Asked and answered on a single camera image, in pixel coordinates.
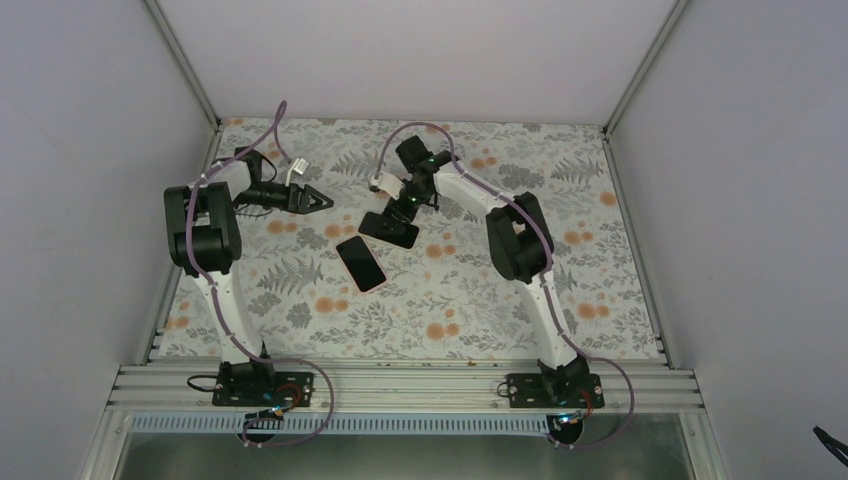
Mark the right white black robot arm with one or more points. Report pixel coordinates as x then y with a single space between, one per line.
520 245

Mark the aluminium front rail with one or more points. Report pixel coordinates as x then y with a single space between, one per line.
408 386

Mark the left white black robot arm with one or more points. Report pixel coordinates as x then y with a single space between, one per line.
204 240

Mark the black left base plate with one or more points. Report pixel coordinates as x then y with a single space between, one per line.
257 390

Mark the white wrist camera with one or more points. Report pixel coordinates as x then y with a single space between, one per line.
297 167
387 183

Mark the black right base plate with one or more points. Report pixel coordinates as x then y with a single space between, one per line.
529 390

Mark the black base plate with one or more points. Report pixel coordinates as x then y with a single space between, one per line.
257 390
529 390

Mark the black object at corner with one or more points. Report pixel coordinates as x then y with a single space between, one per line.
834 446

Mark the phone in pink case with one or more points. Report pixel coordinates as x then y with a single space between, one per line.
361 264

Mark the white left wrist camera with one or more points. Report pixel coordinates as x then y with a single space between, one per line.
297 167

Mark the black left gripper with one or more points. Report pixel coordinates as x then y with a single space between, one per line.
303 204

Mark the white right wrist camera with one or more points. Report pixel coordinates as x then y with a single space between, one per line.
387 183

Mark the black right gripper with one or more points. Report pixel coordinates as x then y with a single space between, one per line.
394 207

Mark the phone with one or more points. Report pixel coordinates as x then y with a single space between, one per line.
361 264
388 230

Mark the white slotted cable duct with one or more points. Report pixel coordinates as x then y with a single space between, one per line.
346 424

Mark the floral patterned table mat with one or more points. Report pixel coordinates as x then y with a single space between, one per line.
442 298

